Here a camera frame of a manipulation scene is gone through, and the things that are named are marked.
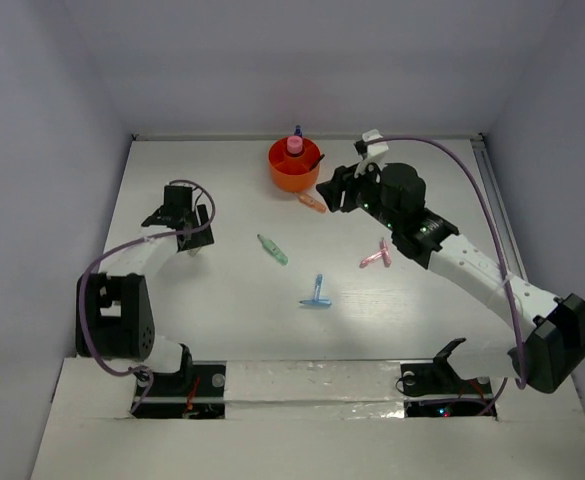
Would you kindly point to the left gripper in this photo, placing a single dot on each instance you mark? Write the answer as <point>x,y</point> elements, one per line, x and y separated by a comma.
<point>198,240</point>

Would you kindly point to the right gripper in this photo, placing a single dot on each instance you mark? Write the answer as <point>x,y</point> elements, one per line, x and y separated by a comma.
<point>344,179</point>

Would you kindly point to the black scissors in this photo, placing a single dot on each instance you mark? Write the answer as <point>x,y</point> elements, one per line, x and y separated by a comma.
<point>317,162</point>

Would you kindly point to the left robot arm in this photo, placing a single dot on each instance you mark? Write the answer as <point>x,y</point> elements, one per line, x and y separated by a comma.
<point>114,318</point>

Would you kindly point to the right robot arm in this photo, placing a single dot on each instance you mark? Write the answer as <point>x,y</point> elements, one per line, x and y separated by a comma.
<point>551,342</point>

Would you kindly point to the orange highlighter pen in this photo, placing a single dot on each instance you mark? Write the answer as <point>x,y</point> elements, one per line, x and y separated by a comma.
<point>311,202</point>

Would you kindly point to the orange round organizer container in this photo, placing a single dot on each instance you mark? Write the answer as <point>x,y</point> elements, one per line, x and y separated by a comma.
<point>291,173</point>

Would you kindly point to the pink pen lower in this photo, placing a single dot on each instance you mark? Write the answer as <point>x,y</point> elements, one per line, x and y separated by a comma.
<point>370,259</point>

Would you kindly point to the pink pen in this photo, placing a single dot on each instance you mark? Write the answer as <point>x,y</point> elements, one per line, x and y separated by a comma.
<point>385,254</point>
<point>370,259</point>

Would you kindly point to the pink pen upper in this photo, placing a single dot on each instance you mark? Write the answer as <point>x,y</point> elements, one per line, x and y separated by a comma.
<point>385,254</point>

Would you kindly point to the green highlighter pen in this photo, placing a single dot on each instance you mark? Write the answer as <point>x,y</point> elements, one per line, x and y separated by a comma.
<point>273,250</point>

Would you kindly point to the blue pen flat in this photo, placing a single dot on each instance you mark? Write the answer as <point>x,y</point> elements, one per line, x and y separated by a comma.
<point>316,303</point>

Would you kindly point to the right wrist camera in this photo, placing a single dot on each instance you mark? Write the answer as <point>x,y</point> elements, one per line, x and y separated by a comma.
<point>372,149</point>

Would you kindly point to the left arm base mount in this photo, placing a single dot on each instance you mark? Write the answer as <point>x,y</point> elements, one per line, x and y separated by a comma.
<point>197,394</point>

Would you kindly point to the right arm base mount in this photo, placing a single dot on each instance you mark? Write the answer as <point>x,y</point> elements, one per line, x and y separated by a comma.
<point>433,385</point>

